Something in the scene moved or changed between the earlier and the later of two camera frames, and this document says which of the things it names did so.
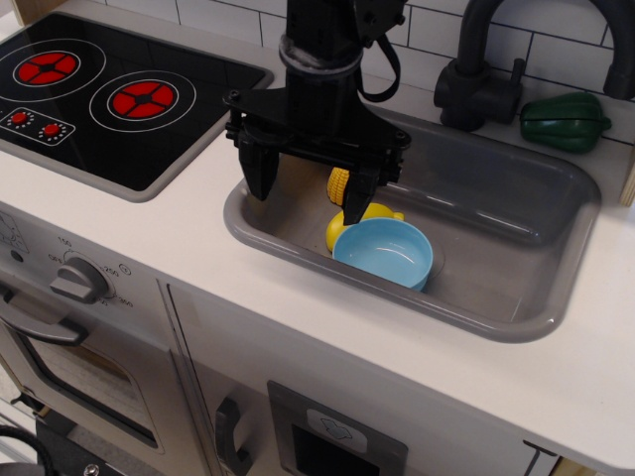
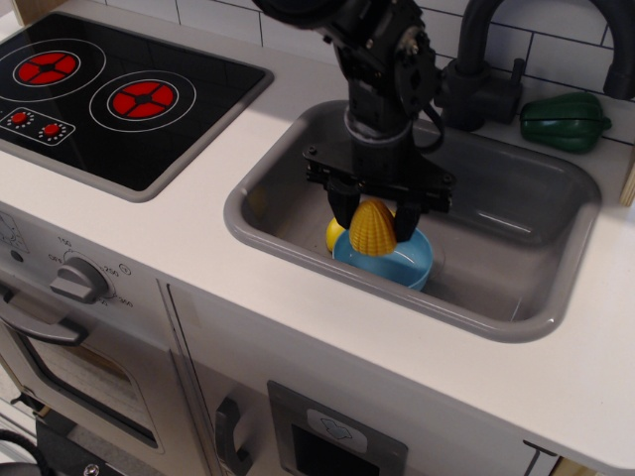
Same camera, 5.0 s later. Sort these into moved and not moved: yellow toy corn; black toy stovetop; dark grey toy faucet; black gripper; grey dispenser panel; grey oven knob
Moved: yellow toy corn; black gripper
Not moved: dark grey toy faucet; black toy stovetop; grey oven knob; grey dispenser panel
